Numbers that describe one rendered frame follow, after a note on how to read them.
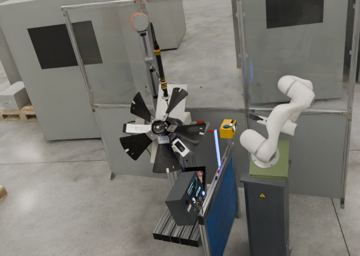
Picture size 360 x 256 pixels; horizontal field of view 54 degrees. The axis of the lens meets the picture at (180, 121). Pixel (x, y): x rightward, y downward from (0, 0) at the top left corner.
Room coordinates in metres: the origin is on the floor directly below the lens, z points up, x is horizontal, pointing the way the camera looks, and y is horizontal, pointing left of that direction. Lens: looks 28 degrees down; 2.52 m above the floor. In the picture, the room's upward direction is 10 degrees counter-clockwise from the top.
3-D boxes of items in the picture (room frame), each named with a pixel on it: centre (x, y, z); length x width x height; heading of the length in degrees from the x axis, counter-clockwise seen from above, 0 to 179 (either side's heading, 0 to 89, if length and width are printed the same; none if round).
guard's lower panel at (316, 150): (3.04, -0.24, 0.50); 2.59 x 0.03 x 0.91; 65
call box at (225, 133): (2.50, -0.38, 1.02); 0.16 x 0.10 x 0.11; 155
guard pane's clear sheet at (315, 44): (3.04, -0.24, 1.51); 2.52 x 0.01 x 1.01; 65
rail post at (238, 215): (2.54, -0.40, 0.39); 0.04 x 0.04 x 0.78; 65
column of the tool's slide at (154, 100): (3.10, 0.19, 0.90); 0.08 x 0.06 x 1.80; 100
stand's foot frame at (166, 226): (2.63, 0.11, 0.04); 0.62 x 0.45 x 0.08; 155
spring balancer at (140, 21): (3.10, 0.19, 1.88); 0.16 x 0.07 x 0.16; 100
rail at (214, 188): (2.15, -0.21, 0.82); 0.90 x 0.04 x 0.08; 155
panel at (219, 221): (2.15, -0.21, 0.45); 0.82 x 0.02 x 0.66; 155
